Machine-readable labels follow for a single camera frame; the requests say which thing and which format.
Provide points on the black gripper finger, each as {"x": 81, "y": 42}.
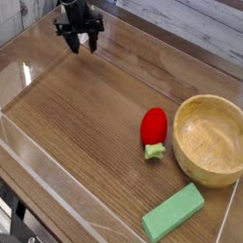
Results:
{"x": 73, "y": 42}
{"x": 93, "y": 37}

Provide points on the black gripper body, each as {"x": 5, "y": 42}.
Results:
{"x": 78, "y": 18}

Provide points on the red plush strawberry toy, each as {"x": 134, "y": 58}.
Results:
{"x": 153, "y": 131}

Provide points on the wooden bowl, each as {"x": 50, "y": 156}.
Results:
{"x": 208, "y": 140}

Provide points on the black table leg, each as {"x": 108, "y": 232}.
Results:
{"x": 20, "y": 210}

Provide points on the green rectangular block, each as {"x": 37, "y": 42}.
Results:
{"x": 171, "y": 213}

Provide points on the clear acrylic corner bracket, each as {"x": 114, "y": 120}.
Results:
{"x": 82, "y": 37}

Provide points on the clear acrylic tray wall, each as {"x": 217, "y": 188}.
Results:
{"x": 70, "y": 145}

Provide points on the black metal bracket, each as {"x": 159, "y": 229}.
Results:
{"x": 21, "y": 231}

